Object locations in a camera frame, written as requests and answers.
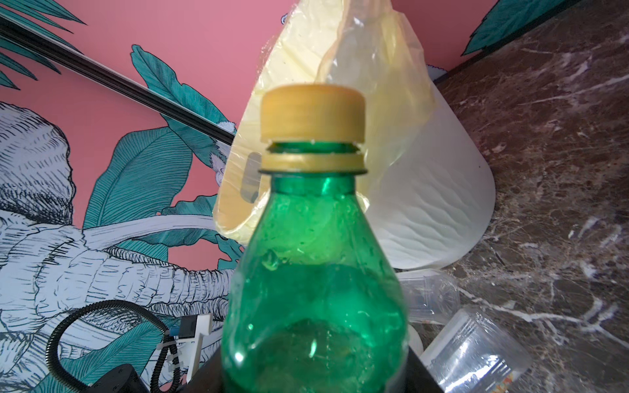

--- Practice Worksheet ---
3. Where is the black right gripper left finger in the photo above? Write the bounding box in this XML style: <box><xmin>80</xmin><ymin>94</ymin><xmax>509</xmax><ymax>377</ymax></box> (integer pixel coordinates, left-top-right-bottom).
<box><xmin>183</xmin><ymin>349</ymin><xmax>225</xmax><ymax>393</ymax></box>

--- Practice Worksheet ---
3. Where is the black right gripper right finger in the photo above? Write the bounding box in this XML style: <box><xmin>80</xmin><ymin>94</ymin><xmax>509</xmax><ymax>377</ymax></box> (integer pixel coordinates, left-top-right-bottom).
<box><xmin>405</xmin><ymin>349</ymin><xmax>443</xmax><ymax>393</ymax></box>

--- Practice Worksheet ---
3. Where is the clear bottle sunflower label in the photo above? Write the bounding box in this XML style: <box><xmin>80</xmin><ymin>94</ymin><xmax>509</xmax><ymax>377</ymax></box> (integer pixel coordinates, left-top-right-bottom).
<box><xmin>419</xmin><ymin>306</ymin><xmax>532</xmax><ymax>392</ymax></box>

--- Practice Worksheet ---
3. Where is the small green Sprite bottle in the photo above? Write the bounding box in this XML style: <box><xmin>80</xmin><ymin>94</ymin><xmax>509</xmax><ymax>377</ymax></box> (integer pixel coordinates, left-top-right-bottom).
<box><xmin>220</xmin><ymin>84</ymin><xmax>409</xmax><ymax>392</ymax></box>

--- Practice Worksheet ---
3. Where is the white ribbed trash bin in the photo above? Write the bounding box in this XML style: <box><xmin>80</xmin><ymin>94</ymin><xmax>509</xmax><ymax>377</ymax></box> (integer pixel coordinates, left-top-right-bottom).
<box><xmin>366</xmin><ymin>88</ymin><xmax>496</xmax><ymax>270</ymax></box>

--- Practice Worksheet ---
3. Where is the yellow plastic bin liner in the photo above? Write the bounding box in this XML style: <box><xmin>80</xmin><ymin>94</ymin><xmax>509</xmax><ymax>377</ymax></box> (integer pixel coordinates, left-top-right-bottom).
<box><xmin>213</xmin><ymin>1</ymin><xmax>436</xmax><ymax>244</ymax></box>

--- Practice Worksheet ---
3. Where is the clear bottle green band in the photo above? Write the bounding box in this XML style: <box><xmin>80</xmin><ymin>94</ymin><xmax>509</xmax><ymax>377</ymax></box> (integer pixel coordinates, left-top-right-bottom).
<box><xmin>396</xmin><ymin>270</ymin><xmax>460</xmax><ymax>325</ymax></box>

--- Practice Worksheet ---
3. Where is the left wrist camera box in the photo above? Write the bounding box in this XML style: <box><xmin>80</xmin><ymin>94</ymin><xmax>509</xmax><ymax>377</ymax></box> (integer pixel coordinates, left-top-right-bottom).
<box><xmin>171</xmin><ymin>314</ymin><xmax>213</xmax><ymax>383</ymax></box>

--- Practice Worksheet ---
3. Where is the black frame post left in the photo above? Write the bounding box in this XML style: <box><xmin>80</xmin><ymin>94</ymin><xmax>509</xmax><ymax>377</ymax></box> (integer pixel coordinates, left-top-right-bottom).
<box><xmin>1</xmin><ymin>16</ymin><xmax>234</xmax><ymax>145</ymax></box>

